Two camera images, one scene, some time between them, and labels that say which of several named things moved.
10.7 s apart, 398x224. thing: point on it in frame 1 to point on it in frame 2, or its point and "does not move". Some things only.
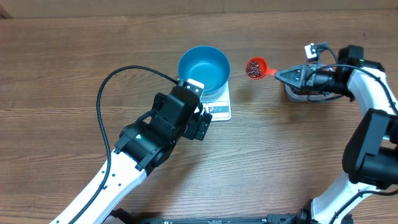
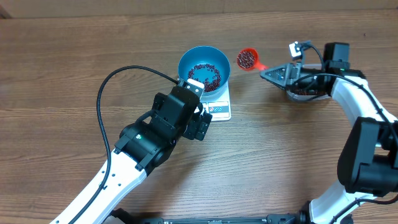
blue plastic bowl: x=206 y=65 does not move
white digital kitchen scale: x=219 y=106 does not move
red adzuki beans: x=253 y=70 to x=209 y=76
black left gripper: x=203 y=126 does not move
